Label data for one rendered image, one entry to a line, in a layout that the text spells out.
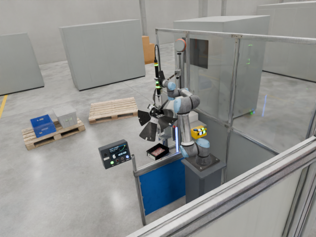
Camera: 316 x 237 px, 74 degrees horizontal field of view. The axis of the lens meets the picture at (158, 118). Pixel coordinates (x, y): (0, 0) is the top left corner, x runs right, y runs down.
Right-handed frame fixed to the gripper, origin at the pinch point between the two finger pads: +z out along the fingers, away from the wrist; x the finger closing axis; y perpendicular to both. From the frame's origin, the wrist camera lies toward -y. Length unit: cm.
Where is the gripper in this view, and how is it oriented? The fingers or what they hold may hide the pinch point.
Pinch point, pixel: (156, 76)
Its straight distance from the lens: 240.0
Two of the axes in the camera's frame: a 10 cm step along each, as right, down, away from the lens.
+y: 0.8, 8.9, 4.6
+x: 8.8, -2.8, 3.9
